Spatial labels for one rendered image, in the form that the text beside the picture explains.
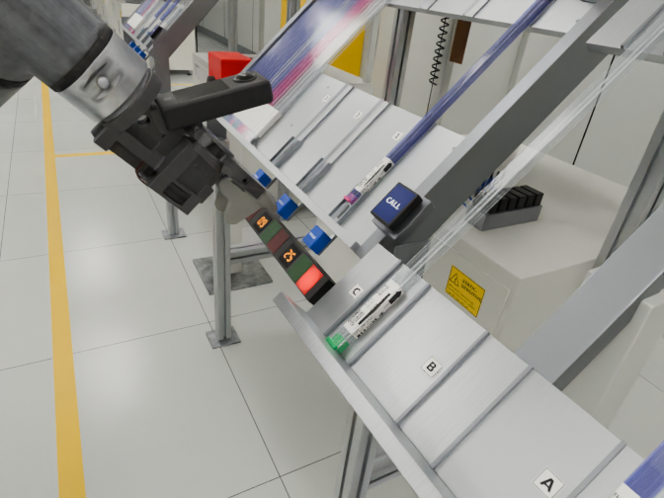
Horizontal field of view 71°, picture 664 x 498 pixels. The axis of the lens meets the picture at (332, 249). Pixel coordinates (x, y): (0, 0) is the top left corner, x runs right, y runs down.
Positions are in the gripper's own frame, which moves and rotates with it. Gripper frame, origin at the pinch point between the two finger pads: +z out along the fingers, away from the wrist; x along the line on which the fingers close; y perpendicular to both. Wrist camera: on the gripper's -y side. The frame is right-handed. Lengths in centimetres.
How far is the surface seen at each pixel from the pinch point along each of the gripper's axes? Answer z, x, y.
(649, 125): 156, -64, -133
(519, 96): 8.6, 9.7, -29.4
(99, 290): 40, -101, 68
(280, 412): 66, -28, 42
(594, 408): 18.5, 35.6, -7.5
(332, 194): 9.8, -4.8, -6.3
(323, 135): 9.8, -17.4, -12.7
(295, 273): 10.7, 0.4, 5.3
